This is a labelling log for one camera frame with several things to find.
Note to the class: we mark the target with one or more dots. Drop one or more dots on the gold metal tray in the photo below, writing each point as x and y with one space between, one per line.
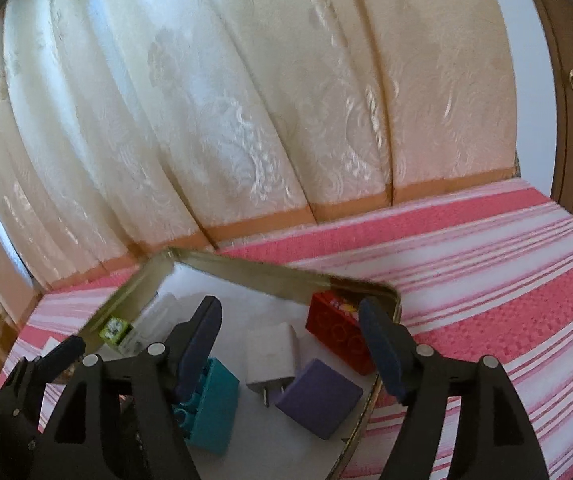
286 450

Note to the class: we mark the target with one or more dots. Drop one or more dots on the red toy building block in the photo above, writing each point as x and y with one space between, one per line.
339 335

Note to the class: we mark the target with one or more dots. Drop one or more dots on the teal toy building block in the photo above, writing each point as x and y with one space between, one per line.
216 405

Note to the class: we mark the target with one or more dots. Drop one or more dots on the small yellow-green cube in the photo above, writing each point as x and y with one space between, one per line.
115 331

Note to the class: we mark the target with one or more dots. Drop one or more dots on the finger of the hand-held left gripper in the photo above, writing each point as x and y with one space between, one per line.
61 357

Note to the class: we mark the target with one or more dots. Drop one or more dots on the white charger plug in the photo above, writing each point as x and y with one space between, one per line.
271 355

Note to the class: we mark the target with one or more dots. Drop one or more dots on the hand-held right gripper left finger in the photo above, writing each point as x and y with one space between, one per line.
201 350

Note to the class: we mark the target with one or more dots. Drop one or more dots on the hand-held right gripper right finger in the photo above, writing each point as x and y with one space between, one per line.
384 360

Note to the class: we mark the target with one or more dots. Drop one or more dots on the purple block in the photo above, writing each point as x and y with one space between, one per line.
319 397

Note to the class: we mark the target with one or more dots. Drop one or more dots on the red white striped bedsheet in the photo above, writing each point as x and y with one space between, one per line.
491 280

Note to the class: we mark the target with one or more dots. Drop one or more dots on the cream patterned curtain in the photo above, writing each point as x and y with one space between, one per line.
216 110

